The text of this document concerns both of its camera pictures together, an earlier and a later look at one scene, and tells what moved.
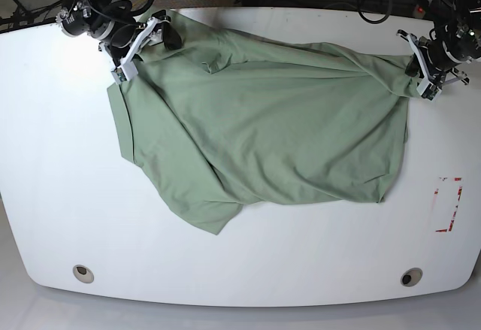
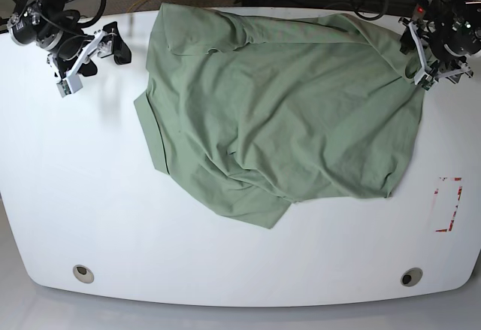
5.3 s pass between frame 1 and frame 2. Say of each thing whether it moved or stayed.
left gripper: moved
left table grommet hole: stayed
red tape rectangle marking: stayed
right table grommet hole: stayed
